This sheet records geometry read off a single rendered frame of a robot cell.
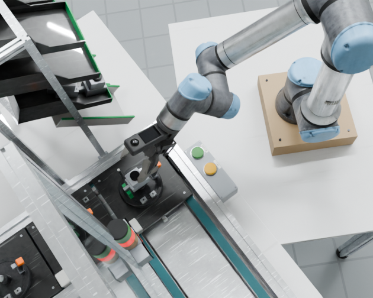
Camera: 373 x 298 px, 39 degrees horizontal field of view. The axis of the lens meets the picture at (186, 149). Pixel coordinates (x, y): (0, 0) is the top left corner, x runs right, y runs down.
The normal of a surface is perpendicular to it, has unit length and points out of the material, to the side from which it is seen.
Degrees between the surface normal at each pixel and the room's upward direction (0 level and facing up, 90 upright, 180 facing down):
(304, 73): 11
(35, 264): 0
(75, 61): 25
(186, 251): 0
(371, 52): 79
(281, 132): 5
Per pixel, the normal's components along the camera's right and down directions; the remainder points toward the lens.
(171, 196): -0.07, -0.33
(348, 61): 0.14, 0.84
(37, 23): 0.32, -0.48
